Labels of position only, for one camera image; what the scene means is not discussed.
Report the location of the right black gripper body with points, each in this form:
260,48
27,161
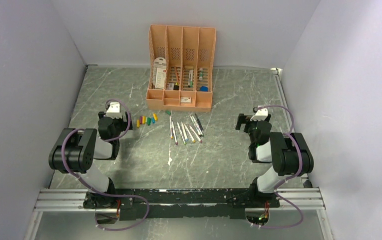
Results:
250,126

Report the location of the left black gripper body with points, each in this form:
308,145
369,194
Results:
120,125

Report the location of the green tip pen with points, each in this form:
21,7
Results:
195,125

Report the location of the blue cap pink tip pen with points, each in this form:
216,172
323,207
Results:
196,134

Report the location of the mint cap yellow tip pen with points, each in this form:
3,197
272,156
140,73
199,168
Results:
190,134

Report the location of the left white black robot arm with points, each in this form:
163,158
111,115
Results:
73,151

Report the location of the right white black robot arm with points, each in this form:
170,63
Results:
288,154

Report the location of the blue object in organizer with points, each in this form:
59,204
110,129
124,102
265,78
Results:
203,89

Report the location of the small white box in organizer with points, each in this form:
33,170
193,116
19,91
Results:
186,100

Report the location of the white packet in organizer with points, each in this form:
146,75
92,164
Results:
159,73

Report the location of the orange desk organizer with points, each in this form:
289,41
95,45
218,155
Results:
189,52

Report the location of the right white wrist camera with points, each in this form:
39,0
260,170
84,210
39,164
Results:
260,114

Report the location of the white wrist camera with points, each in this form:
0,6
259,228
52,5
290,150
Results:
113,110
260,114

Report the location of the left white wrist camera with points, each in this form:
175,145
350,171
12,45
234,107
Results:
113,110

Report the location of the aluminium frame rail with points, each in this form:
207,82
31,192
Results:
304,198

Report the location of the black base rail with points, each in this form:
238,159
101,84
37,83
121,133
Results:
133,204

